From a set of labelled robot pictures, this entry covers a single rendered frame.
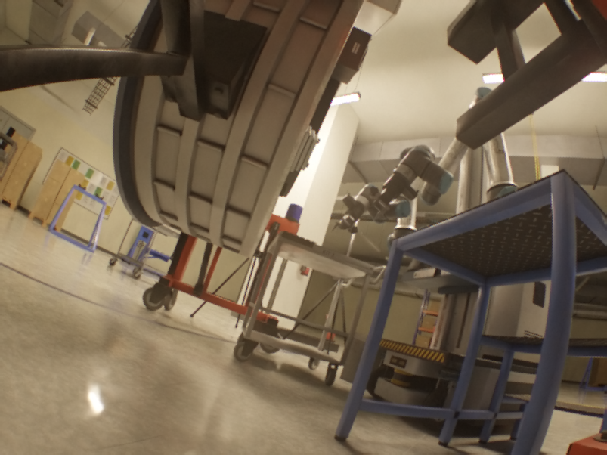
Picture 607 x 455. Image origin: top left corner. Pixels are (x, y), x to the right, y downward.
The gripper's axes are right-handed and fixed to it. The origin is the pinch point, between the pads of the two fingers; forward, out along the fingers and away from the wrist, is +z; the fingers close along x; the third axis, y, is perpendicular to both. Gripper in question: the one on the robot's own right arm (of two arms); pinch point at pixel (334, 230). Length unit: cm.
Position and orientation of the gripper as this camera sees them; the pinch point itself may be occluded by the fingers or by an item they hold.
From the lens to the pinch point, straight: 142.9
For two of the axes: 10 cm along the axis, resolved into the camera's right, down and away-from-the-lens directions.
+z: -5.8, 6.5, -4.8
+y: 6.9, 7.1, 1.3
